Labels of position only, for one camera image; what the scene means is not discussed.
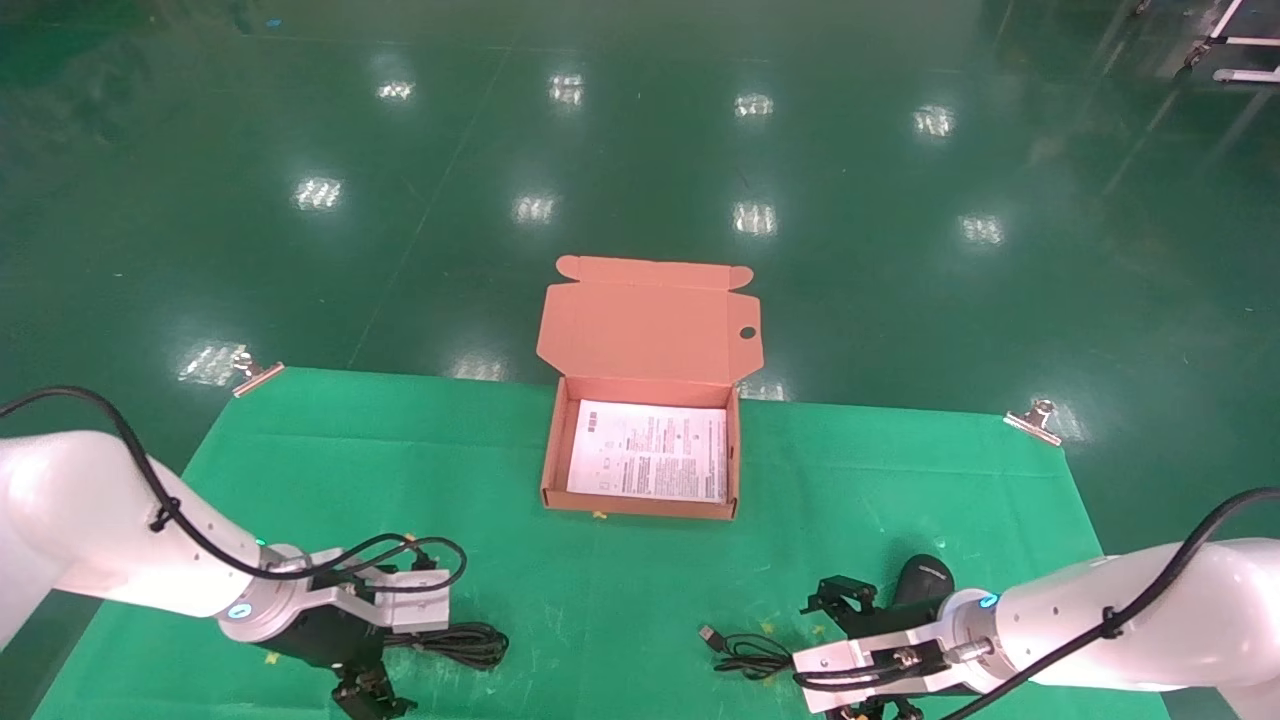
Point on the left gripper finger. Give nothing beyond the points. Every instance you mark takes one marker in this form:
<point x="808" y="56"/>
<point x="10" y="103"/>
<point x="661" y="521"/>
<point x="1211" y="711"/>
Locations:
<point x="370" y="695"/>

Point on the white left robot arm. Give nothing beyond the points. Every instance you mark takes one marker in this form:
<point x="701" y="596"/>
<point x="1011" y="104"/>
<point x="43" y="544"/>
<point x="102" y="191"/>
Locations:
<point x="80" y="520"/>

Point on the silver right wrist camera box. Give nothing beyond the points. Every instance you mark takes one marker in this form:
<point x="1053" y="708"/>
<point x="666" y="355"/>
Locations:
<point x="840" y="655"/>

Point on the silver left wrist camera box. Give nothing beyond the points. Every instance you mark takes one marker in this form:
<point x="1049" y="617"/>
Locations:
<point x="415" y="605"/>

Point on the white printed paper sheet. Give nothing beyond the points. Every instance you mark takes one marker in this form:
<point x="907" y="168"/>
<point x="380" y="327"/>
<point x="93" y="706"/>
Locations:
<point x="650" y="450"/>

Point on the green table mat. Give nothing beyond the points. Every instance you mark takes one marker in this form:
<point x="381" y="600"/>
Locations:
<point x="620" y="600"/>

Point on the white metal rack frame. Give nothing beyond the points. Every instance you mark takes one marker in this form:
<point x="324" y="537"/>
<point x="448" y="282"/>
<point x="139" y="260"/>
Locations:
<point x="1240" y="42"/>

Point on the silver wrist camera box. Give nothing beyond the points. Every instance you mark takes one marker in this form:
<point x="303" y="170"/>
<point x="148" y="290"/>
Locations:
<point x="415" y="605"/>
<point x="840" y="655"/>

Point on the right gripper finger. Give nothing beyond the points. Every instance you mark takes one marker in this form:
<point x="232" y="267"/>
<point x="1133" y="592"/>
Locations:
<point x="848" y="600"/>
<point x="885" y="712"/>

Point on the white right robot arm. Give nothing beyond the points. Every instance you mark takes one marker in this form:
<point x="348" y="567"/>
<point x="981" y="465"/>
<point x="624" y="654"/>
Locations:
<point x="1200" y="620"/>

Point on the metal binder clip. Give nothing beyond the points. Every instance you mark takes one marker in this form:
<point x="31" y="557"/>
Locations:
<point x="255" y="375"/>
<point x="1035" y="422"/>

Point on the open brown cardboard box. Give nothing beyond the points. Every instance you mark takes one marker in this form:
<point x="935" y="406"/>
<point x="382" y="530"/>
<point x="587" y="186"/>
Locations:
<point x="650" y="330"/>

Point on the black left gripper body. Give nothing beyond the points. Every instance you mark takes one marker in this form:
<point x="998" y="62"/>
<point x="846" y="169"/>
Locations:
<point x="320" y="640"/>

